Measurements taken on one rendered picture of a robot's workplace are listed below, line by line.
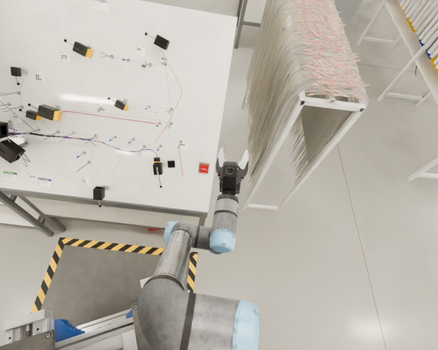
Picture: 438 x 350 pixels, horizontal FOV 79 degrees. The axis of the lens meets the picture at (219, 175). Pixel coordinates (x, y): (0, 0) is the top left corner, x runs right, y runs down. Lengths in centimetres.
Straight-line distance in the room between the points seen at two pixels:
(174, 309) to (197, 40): 116
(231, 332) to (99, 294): 196
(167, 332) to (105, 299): 190
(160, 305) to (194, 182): 104
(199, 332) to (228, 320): 5
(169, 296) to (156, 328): 6
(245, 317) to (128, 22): 129
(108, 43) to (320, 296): 238
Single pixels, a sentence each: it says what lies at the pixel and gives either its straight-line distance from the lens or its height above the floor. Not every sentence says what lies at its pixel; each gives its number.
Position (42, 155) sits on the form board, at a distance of 172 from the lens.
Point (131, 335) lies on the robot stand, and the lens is 128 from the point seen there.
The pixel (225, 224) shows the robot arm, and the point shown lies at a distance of 80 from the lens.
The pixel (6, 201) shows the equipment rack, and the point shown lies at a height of 69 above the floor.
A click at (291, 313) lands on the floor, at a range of 251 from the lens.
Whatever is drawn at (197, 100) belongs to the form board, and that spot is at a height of 136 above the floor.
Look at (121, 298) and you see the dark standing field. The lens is 239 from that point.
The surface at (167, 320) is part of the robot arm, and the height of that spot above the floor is 180.
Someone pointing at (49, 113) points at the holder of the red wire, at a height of 131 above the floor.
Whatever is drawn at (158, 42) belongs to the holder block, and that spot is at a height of 160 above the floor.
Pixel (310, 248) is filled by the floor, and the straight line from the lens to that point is 269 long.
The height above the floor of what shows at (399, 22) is 66.
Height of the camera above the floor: 234
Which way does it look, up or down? 59 degrees down
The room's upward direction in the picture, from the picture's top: 14 degrees clockwise
